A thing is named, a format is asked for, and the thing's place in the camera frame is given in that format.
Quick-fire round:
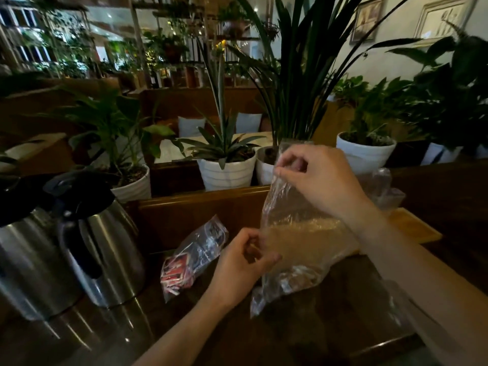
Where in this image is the person's right hand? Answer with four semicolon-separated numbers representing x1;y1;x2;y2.
273;144;379;226

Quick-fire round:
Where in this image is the person's left hand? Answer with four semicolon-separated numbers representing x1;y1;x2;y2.
207;227;283;311

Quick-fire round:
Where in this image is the clear bag of brown granules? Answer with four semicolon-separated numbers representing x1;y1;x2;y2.
250;139;382;317

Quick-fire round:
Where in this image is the person's right forearm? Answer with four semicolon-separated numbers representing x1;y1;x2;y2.
349;202;488;366

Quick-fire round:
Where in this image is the person's left forearm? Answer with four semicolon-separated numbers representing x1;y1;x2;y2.
133;293;238;366

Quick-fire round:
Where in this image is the spiky plant in ribbed pot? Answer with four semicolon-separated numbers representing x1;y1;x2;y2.
177;42;265;192

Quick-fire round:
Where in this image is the grey cushion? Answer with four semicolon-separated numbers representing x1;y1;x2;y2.
178;116;207;139
235;112;263;134

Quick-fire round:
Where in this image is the clear bag of red sachets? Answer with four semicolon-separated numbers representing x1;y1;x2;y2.
160;215;230;304

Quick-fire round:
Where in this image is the tall-leaf plant in white pot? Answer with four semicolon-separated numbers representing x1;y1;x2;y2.
227;0;420;186

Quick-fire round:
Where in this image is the small plant in white pot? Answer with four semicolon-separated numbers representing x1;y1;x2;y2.
335;78;410;176

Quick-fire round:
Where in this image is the wooden bench backrest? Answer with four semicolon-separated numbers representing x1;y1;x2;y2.
136;186;272;256

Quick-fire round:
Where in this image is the crumpled clear plastic bag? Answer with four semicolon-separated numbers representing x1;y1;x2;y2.
358;167;407;219

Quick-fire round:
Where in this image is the wooden tray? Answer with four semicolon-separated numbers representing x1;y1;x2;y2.
387;207;444;245

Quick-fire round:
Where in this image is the leafy plant in white pot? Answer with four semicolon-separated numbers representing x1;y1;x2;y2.
38;87;184;205

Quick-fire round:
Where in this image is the wooden plant shelf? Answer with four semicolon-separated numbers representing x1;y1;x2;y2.
128;0;276;89

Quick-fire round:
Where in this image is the small framed picture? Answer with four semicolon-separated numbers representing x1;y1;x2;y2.
349;0;386;45

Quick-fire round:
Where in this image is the dark broadleaf plant in pot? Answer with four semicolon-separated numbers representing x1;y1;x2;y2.
389;23;488;166

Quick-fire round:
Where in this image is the large framed picture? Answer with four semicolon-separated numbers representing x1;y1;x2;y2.
413;0;480;49

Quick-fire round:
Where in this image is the large steel thermos jug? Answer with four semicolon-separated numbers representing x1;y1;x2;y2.
0;174;84;322

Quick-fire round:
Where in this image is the steel thermos jug black handle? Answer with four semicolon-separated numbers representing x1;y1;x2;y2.
43;171;148;309

